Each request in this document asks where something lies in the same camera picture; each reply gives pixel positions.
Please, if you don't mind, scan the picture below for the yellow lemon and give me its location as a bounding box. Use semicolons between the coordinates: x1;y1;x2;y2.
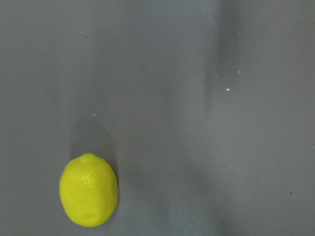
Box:
59;153;119;228

